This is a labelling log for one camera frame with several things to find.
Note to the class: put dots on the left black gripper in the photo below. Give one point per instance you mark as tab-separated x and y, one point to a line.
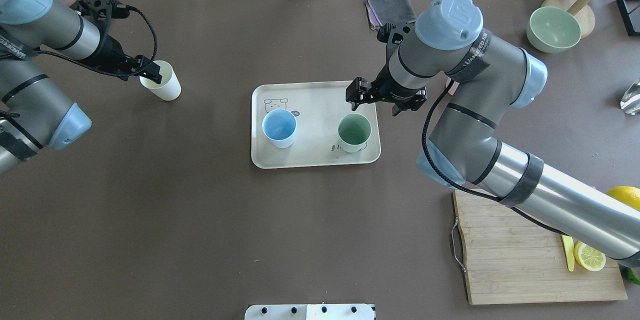
111	52

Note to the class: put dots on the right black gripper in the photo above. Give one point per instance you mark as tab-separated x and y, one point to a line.
395	94

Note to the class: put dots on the cream white cup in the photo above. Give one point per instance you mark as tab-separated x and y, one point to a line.
169	87

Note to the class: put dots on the green cup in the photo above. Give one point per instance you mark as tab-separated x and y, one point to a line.
354	131

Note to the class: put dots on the blue cup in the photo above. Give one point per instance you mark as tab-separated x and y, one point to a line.
280	127

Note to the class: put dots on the pink cup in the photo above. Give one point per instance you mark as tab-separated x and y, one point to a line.
453	86

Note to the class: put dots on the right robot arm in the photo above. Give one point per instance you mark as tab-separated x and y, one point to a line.
462	149

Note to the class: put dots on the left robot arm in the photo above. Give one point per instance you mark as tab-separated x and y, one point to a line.
38	113

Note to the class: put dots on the beige rabbit tray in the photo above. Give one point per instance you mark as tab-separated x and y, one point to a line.
318	107

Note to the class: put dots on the purple cloth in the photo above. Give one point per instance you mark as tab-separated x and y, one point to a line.
373	20

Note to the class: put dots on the grey cloth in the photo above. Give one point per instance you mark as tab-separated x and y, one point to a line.
393	11

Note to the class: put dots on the green bowl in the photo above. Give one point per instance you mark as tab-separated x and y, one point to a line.
552	30

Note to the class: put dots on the bamboo cutting board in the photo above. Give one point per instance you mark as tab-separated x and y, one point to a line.
509	260

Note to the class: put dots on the yellow plastic knife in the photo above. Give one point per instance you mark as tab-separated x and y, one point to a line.
568	247

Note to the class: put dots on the yellow lemon upper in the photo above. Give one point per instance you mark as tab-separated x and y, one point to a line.
626	194

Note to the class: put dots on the lemon slice upper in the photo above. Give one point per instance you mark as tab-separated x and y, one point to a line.
588	257

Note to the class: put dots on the green lime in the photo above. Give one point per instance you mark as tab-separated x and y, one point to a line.
633	275

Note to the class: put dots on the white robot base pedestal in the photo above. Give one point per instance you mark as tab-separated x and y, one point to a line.
320	311

